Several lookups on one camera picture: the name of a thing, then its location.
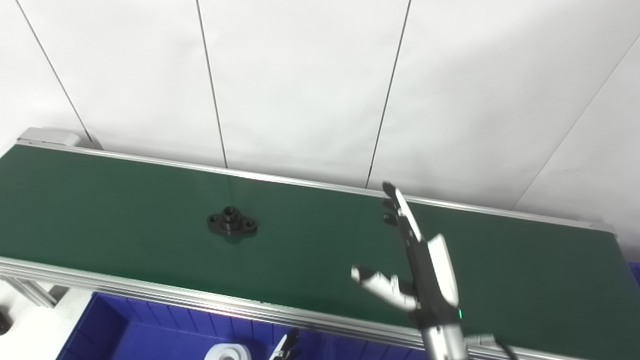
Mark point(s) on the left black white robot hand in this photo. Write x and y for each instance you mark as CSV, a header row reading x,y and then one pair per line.
x,y
286,349

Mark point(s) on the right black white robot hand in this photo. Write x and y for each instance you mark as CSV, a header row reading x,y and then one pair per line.
x,y
432,285

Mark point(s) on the black flanged part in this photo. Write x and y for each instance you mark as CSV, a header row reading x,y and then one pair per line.
x,y
231,222

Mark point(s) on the white round part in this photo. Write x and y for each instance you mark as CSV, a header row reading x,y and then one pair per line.
x,y
225,352

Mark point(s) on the blue plastic bin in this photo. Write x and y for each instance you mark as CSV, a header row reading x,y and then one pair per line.
x,y
636,266
350,347
135,335

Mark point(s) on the aluminium conveyor support leg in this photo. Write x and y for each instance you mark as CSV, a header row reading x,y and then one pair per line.
x,y
30,292

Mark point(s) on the small black round object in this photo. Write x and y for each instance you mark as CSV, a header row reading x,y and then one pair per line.
x,y
4,324

